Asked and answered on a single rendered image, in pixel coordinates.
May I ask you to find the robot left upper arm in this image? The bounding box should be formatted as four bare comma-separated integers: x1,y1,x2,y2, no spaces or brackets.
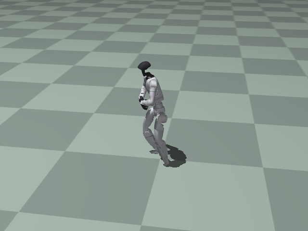
149,80,157,106

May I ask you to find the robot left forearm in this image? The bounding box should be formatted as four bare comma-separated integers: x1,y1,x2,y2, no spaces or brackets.
140,99,150,106

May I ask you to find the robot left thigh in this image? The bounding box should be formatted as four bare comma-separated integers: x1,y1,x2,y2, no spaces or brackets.
154,112,167,148

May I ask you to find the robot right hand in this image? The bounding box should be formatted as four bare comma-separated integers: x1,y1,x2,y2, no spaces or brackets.
139,96,148,110

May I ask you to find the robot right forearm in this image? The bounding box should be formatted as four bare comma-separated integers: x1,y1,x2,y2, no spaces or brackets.
139,86,146,99

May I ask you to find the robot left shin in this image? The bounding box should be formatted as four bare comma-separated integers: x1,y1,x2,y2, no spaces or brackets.
157,141,169,165

